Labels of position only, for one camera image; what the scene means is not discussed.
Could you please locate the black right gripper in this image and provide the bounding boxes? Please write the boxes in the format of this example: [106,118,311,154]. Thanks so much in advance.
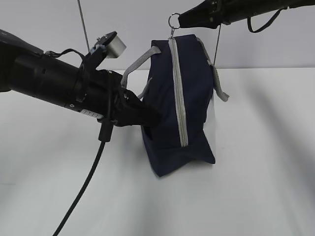
[178,0,229,29]

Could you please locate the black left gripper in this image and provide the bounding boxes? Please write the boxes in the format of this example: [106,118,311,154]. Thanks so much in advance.
[108,71,161,127]

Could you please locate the navy insulated lunch bag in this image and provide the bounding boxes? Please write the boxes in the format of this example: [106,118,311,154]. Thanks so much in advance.
[121,33,229,177]

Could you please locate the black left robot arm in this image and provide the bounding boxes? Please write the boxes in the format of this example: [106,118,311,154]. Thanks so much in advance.
[0,30,161,127]

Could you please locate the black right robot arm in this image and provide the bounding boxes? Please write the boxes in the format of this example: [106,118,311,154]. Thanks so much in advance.
[178,0,315,29]

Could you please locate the thin black right cable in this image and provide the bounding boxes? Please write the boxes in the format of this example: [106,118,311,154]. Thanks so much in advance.
[247,6,288,33]

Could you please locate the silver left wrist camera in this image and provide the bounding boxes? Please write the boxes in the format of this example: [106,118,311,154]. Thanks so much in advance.
[94,31,126,59]

